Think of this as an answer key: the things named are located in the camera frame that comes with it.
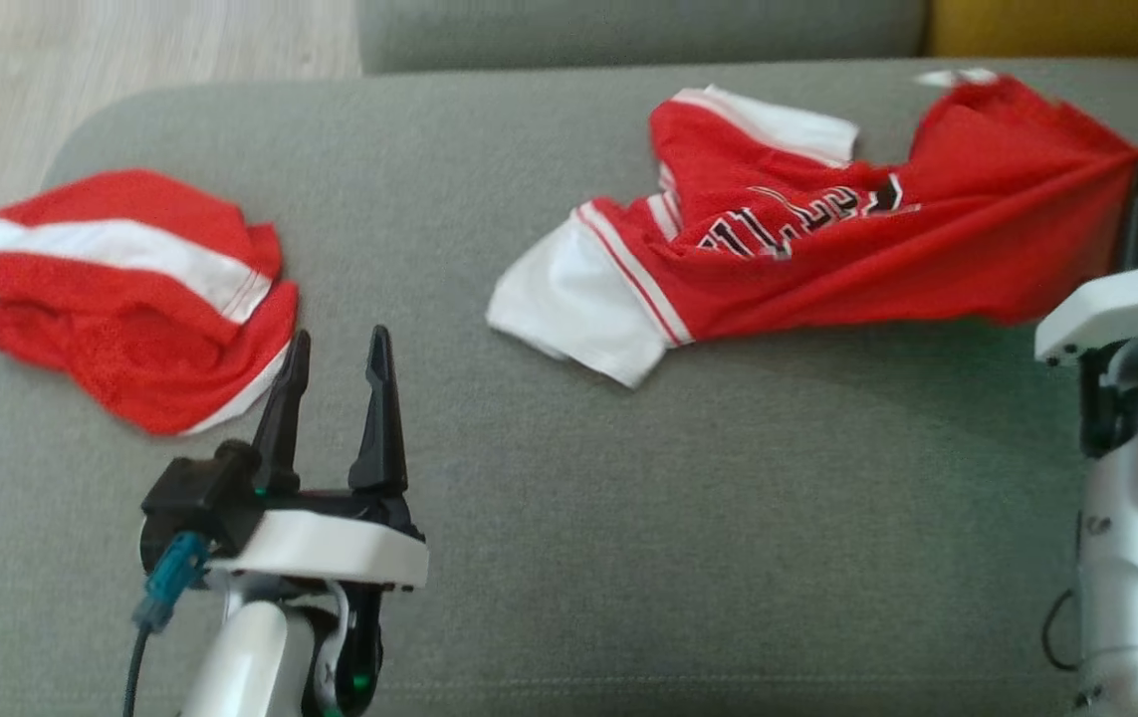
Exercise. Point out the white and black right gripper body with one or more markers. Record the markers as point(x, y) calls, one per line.
point(1116, 304)

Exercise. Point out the red shorts with white stripe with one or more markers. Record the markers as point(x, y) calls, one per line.
point(130, 349)

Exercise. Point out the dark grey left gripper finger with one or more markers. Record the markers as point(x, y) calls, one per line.
point(282, 438)
point(381, 438)

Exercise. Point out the large mustard yellow cushion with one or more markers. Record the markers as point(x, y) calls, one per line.
point(1066, 25)

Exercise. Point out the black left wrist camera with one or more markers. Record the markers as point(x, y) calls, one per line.
point(190, 498)

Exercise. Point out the red and white basketball jersey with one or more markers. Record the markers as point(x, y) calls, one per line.
point(827, 279)

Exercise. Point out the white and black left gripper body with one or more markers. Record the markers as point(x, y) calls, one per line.
point(330, 553)

